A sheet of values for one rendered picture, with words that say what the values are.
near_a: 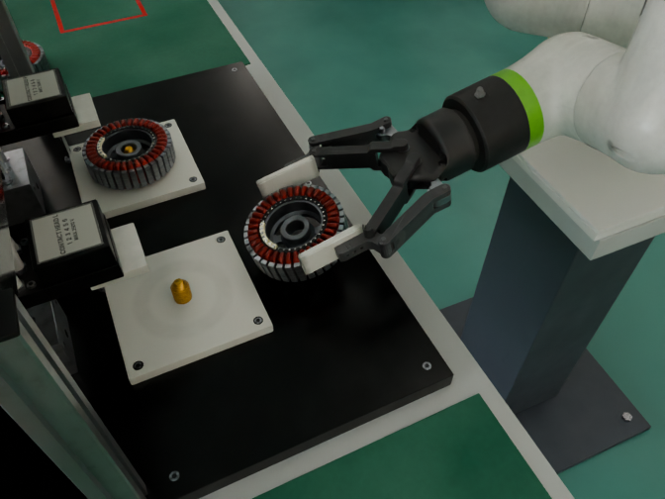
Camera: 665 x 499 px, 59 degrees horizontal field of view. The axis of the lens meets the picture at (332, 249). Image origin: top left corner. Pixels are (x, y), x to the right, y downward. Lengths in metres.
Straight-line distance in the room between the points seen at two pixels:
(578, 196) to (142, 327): 0.56
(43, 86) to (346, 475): 0.53
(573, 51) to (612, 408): 1.04
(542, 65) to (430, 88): 1.70
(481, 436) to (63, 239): 0.42
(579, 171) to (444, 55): 1.77
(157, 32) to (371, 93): 1.28
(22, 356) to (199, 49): 0.84
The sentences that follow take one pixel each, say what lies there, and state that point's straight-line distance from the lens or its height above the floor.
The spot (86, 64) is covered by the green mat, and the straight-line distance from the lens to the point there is 1.12.
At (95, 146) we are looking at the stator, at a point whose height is 0.82.
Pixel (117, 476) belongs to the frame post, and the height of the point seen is 0.87.
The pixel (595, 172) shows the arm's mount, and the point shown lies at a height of 0.77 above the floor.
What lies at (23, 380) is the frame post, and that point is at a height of 1.00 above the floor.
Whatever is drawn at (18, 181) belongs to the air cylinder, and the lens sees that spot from 0.79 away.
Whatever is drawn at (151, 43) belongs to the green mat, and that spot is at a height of 0.75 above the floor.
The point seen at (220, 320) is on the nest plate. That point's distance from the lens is 0.63.
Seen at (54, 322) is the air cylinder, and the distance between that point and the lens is 0.62.
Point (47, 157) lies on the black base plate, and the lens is 0.90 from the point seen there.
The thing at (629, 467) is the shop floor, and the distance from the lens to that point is 1.53.
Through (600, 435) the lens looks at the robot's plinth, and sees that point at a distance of 1.52.
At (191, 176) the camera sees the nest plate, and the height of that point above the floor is 0.78.
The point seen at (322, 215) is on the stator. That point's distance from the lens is 0.63.
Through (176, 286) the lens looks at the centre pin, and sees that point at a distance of 0.63.
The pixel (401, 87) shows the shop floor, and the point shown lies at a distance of 2.36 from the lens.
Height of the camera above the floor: 1.29
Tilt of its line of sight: 49 degrees down
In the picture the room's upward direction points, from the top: straight up
